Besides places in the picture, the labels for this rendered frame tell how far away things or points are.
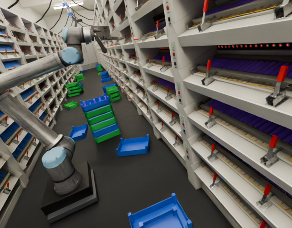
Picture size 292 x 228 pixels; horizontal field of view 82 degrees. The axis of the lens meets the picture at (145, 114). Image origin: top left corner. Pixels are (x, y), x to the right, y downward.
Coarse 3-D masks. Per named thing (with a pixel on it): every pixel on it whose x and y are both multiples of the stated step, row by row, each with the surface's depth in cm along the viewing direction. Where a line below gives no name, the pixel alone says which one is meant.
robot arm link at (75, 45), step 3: (69, 45) 103; (72, 45) 103; (75, 45) 103; (78, 45) 105; (78, 48) 105; (81, 48) 108; (81, 51) 108; (81, 54) 104; (81, 57) 104; (81, 60) 108; (78, 63) 107; (81, 63) 109
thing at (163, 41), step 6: (156, 24) 128; (144, 30) 132; (150, 30) 133; (138, 36) 132; (162, 36) 93; (138, 42) 132; (144, 42) 114; (150, 42) 104; (156, 42) 96; (162, 42) 88
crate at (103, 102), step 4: (100, 96) 194; (108, 96) 178; (80, 100) 187; (88, 100) 190; (92, 100) 192; (96, 100) 194; (104, 100) 178; (108, 100) 180; (88, 104) 192; (92, 104) 174; (96, 104) 176; (100, 104) 178; (104, 104) 179; (84, 108) 172; (88, 108) 174; (92, 108) 175
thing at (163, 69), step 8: (160, 48) 135; (168, 48) 121; (152, 56) 141; (160, 56) 129; (168, 56) 117; (144, 64) 141; (152, 64) 126; (160, 64) 119; (168, 64) 103; (152, 72) 121; (160, 72) 104; (168, 72) 97; (168, 80) 98
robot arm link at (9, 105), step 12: (0, 96) 103; (12, 96) 110; (0, 108) 105; (12, 108) 107; (24, 108) 112; (24, 120) 111; (36, 120) 115; (36, 132) 115; (48, 132) 119; (48, 144) 120; (60, 144) 121; (72, 144) 131; (72, 156) 124
